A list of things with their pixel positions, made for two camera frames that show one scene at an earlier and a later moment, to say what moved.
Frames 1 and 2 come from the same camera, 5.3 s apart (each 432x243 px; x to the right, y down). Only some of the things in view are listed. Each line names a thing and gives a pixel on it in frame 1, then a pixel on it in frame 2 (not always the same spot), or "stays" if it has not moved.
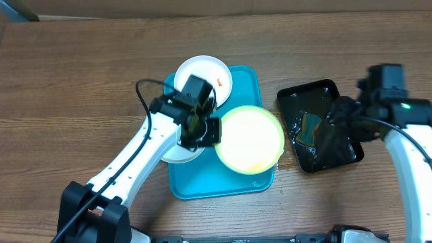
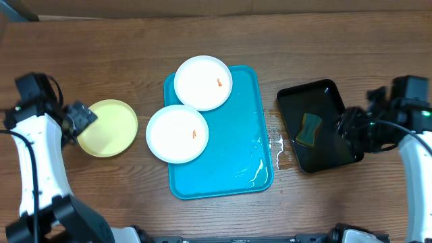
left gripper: (216, 136) to (86, 117)
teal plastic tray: (204, 176) stays
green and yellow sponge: (310, 122) stays
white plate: (209, 69) stays
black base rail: (300, 238) stays
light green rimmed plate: (252, 140) to (113, 131)
